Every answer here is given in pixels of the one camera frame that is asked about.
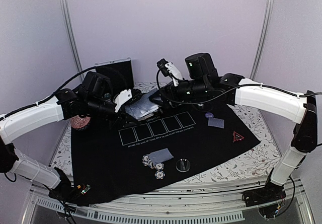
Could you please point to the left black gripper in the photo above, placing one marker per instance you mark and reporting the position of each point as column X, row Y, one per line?
column 122, row 116

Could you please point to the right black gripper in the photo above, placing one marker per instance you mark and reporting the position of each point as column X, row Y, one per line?
column 166, row 91

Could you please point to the purple small blind button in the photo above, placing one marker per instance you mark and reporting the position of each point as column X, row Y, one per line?
column 209, row 115

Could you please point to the dealt card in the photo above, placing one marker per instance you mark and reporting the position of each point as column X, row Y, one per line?
column 215, row 122
column 156, row 157

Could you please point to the aluminium poker chip case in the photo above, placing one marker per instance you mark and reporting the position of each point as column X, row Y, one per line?
column 119, row 72

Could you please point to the blue patterned card deck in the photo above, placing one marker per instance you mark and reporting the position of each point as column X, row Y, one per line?
column 142, row 108

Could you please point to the red triangle black token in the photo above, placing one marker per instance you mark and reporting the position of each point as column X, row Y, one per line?
column 237, row 137

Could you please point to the poker chip stack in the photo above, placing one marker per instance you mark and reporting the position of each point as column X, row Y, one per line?
column 147, row 162

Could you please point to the clear black dealer button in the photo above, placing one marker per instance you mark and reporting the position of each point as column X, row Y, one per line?
column 183, row 165

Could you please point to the blue white chip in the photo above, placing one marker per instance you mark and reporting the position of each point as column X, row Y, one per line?
column 159, row 175
column 159, row 166

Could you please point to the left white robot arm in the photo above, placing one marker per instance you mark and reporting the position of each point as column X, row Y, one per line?
column 94, row 97

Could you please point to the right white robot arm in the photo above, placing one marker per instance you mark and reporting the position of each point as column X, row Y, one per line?
column 234, row 89

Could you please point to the black poker table mat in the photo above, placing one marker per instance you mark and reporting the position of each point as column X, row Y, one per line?
column 110, row 160

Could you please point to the small green circuit board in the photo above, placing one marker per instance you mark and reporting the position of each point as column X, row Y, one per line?
column 83, row 188

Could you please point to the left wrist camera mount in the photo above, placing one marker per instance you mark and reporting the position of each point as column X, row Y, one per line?
column 123, row 97

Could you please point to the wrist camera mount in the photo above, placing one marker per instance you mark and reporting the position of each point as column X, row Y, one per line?
column 123, row 97
column 168, row 69

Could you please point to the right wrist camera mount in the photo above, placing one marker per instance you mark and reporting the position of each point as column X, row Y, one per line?
column 168, row 69

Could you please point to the front aluminium rail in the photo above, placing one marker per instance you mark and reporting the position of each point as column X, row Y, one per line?
column 219, row 202

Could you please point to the right aluminium frame post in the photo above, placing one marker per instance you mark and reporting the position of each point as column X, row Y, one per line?
column 262, row 39

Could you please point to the aluminium frame post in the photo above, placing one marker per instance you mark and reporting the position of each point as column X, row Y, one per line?
column 70, row 34
column 262, row 39

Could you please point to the left aluminium frame post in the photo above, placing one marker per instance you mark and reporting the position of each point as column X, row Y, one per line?
column 70, row 34

